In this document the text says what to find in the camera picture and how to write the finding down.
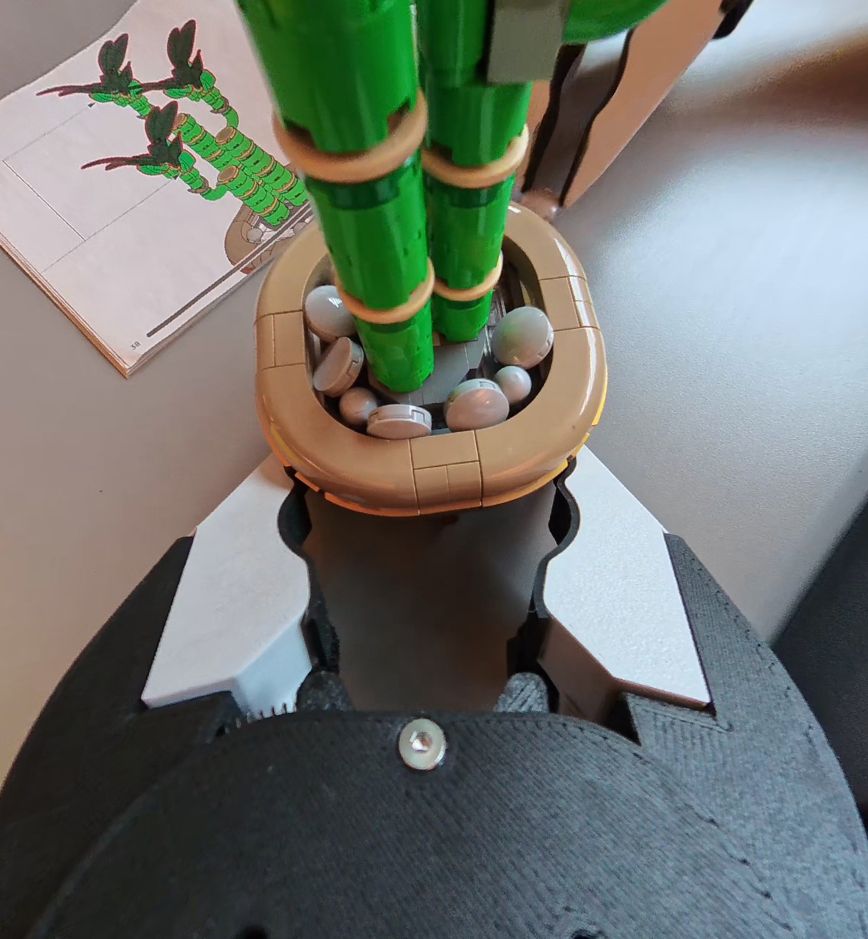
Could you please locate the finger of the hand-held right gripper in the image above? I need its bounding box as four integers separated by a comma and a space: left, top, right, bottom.
557, 0, 733, 211
516, 46, 583, 195

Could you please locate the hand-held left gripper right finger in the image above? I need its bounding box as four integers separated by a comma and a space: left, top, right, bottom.
513, 444, 714, 723

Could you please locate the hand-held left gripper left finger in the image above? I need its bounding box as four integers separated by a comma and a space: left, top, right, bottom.
140, 453, 341, 723

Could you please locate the green lego bamboo plant model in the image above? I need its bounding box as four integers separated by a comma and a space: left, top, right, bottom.
232, 0, 673, 514

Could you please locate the lego instruction booklet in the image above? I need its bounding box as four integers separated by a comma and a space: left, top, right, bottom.
0, 0, 318, 379

